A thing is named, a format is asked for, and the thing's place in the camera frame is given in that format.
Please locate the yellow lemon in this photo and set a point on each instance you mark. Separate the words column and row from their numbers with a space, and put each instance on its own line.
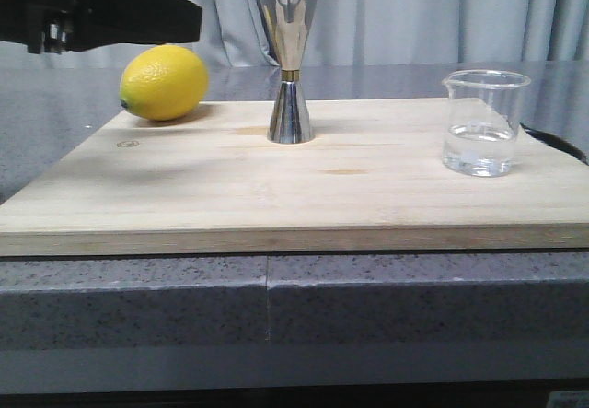
column 163, row 83

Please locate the steel hourglass jigger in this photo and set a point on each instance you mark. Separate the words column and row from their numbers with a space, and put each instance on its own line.
column 288, row 24

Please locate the grey curtain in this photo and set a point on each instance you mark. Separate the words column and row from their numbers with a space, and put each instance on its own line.
column 375, row 32

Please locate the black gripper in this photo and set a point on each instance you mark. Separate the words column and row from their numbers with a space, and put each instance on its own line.
column 80, row 25

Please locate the wooden cutting board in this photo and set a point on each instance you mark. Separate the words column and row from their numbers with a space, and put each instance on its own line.
column 371, row 179

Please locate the white label sticker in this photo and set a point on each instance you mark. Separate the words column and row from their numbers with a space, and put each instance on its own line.
column 568, row 399

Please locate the clear glass beaker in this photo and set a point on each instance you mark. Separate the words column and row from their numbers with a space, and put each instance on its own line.
column 484, row 110

